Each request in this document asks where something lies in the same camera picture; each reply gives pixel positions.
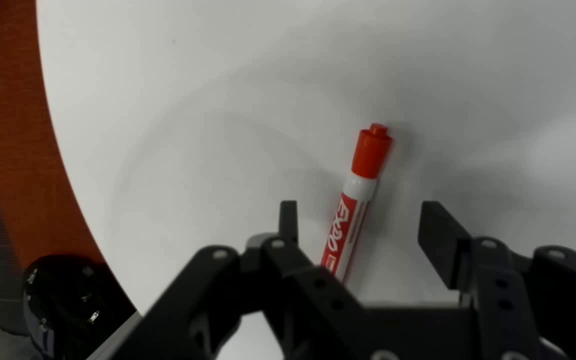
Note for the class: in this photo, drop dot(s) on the black table base foot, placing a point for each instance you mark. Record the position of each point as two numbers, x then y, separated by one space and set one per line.
71 306

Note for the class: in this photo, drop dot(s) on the red white marker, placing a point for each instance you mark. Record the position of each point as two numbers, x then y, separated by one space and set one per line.
369 159

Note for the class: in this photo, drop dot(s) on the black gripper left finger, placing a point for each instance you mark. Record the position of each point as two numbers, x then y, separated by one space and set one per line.
309 312

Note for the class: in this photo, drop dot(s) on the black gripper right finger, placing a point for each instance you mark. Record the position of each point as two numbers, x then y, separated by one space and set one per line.
525 306

